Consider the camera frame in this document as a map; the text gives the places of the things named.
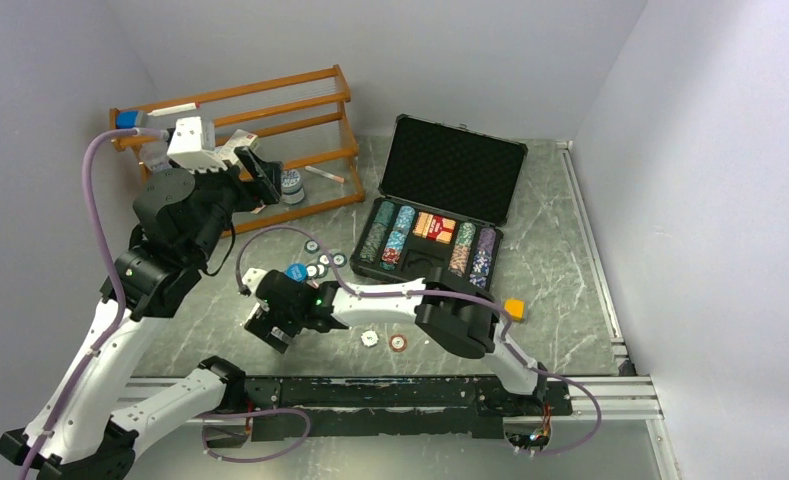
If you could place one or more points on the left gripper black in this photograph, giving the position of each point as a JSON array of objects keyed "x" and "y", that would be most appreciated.
[{"x": 265, "y": 188}]

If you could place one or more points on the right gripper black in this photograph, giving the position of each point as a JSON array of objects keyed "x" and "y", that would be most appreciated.
[{"x": 266, "y": 322}]

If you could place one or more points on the blue small blind button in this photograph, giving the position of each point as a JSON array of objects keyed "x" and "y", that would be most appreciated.
[{"x": 297, "y": 272}]

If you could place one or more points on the white dealer button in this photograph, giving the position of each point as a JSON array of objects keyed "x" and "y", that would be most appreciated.
[{"x": 369, "y": 338}]

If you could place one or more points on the red white poker chip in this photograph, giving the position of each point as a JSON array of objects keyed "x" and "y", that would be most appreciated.
[{"x": 397, "y": 343}]

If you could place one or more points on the black poker set case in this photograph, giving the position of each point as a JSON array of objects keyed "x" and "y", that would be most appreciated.
[{"x": 449, "y": 171}]

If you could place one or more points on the yellow big blind button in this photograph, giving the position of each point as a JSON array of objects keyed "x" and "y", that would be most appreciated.
[{"x": 516, "y": 308}]

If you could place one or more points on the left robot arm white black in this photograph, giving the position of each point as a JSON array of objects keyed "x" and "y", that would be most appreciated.
[{"x": 181, "y": 214}]

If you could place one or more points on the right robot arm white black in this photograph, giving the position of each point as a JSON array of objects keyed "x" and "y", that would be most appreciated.
[{"x": 460, "y": 317}]

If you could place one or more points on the cleaning gel jar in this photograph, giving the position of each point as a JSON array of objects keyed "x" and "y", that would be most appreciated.
[{"x": 292, "y": 187}]

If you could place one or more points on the white green carton box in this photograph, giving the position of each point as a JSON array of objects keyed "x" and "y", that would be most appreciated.
[{"x": 240, "y": 138}]

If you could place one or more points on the green poker chip on table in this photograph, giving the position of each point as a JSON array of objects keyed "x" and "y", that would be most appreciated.
[{"x": 311, "y": 246}]

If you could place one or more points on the orange wooden shelf rack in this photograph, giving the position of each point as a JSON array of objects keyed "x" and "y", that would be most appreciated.
[{"x": 298, "y": 122}]

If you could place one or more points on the white pink pen lower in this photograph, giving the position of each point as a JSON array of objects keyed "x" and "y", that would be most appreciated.
[{"x": 325, "y": 174}]

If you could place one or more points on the clear plastic bottle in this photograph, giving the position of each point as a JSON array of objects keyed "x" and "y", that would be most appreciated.
[{"x": 154, "y": 157}]

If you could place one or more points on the green chip stack row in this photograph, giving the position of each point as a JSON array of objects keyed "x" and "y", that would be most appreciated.
[{"x": 375, "y": 236}]

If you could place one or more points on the white red pen top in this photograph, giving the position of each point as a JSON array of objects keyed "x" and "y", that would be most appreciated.
[{"x": 175, "y": 109}]

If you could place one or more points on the light blue red chip row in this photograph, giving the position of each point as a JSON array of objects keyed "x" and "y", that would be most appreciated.
[{"x": 397, "y": 237}]

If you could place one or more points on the blue white eraser block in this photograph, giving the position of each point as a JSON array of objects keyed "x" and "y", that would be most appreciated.
[{"x": 130, "y": 119}]

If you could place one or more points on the red playing card deck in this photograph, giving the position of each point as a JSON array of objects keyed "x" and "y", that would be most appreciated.
[{"x": 434, "y": 227}]

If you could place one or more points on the green orange chip row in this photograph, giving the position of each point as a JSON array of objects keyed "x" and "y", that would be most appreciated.
[{"x": 461, "y": 249}]

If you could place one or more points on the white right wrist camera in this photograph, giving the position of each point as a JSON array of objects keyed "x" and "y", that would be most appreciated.
[{"x": 251, "y": 280}]

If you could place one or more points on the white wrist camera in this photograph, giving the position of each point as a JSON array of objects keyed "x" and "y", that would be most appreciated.
[
  {"x": 192, "y": 145},
  {"x": 251, "y": 280}
]

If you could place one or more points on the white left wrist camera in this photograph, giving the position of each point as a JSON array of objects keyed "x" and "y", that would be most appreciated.
[{"x": 192, "y": 145}]

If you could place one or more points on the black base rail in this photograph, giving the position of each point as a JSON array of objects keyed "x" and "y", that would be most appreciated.
[{"x": 394, "y": 405}]

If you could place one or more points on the aluminium frame rail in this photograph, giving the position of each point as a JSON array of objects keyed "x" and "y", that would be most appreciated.
[{"x": 625, "y": 396}]

